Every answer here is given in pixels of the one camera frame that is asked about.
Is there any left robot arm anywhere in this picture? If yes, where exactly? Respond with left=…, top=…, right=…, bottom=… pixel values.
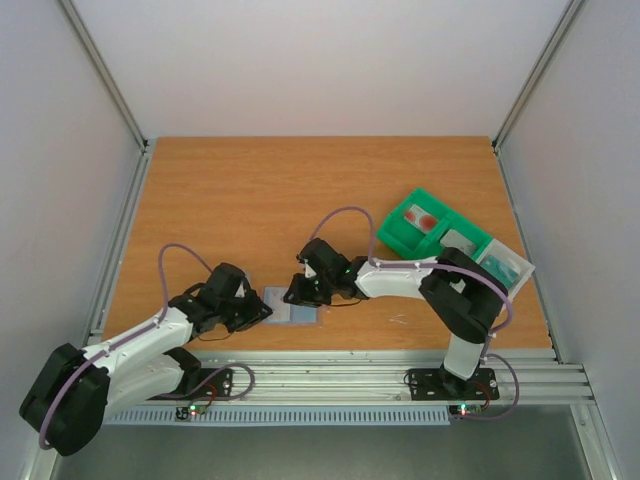
left=19, top=263, right=273, bottom=456

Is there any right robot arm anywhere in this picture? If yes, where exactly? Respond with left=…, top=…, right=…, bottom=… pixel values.
left=283, top=239, right=513, bottom=399

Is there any red white cards stack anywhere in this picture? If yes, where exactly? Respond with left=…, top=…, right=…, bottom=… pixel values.
left=403, top=204, right=439, bottom=234

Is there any teal cards stack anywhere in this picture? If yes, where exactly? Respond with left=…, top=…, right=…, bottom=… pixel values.
left=480, top=255, right=521, bottom=289

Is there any green bin far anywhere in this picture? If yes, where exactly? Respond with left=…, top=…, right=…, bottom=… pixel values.
left=377, top=188, right=452, bottom=260

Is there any green bin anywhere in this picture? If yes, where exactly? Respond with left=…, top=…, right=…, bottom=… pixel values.
left=377, top=188, right=452, bottom=260
left=436, top=213, right=493, bottom=260

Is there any left controller board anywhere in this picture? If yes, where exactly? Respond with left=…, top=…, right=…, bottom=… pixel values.
left=175, top=404, right=208, bottom=421

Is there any controller board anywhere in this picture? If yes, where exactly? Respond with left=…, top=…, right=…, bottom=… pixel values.
left=175, top=404, right=208, bottom=421
left=449, top=403, right=485, bottom=417

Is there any green bin middle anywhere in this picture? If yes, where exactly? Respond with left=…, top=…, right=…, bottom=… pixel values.
left=436, top=213, right=493, bottom=260

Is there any white translucent bin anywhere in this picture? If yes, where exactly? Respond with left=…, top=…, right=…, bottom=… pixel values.
left=476, top=239, right=535, bottom=300

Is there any right controller board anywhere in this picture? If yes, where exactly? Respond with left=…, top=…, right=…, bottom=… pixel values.
left=449, top=403, right=485, bottom=417

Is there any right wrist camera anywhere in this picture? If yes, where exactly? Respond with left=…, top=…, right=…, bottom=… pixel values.
left=297, top=256, right=317, bottom=279

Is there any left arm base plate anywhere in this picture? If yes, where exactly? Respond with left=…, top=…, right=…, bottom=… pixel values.
left=152, top=367, right=234, bottom=401

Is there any aluminium corner post left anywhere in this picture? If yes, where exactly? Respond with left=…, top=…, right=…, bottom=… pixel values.
left=57, top=0, right=151, bottom=154

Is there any aluminium corner post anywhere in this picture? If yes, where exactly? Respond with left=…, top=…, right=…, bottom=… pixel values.
left=491, top=0, right=586, bottom=151
left=57, top=0, right=151, bottom=154

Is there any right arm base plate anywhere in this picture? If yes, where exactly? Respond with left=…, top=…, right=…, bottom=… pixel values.
left=403, top=367, right=500, bottom=401

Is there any grey slotted cable duct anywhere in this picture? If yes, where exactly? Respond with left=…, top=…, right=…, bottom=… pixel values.
left=105, top=405, right=450, bottom=428

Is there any aluminium corner post right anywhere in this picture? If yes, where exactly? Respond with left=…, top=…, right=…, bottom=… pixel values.
left=491, top=0, right=586, bottom=151

